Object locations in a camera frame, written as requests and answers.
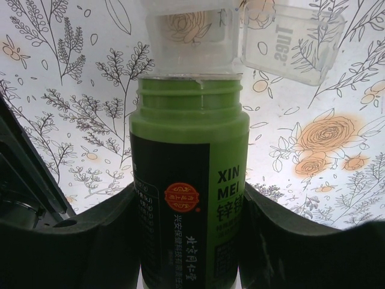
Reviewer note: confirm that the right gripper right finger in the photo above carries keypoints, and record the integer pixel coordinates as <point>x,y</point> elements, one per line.
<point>280,249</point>

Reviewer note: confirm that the green pill bottle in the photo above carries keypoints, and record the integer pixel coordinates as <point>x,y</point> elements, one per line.
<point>189,140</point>

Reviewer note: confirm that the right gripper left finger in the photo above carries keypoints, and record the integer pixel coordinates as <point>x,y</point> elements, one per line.
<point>95,249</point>

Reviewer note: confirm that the floral patterned table mat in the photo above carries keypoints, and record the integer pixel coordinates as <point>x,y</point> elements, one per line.
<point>69,73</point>

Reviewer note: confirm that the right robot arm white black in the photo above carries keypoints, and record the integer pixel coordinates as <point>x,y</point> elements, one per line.
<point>30,197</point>

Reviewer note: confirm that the clear weekly pill organizer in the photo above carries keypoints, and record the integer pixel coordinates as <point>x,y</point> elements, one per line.
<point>213,37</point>

